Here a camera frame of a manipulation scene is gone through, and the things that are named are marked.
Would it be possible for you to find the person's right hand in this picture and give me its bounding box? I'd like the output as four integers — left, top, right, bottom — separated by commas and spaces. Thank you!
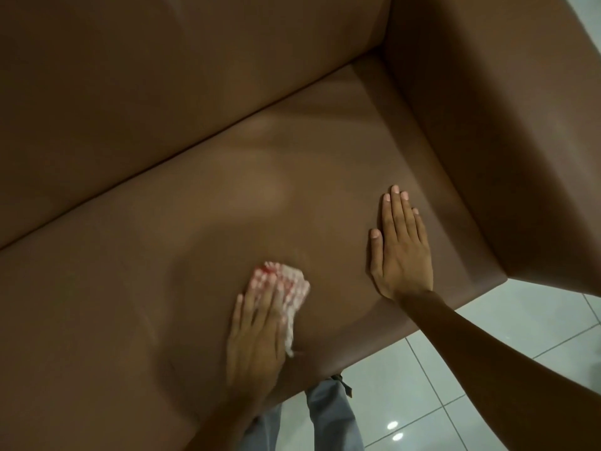
367, 184, 434, 304

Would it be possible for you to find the person's left hand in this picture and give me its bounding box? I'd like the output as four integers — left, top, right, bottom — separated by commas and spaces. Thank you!
225, 272, 294, 405

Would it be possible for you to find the person's right forearm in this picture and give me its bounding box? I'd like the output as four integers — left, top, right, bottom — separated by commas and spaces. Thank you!
399, 289, 601, 451

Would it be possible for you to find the brown leather sofa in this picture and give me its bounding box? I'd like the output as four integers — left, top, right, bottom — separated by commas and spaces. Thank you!
0, 0, 601, 451

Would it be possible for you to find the red white checkered cloth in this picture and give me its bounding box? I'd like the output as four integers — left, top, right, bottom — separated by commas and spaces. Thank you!
247, 261, 311, 358

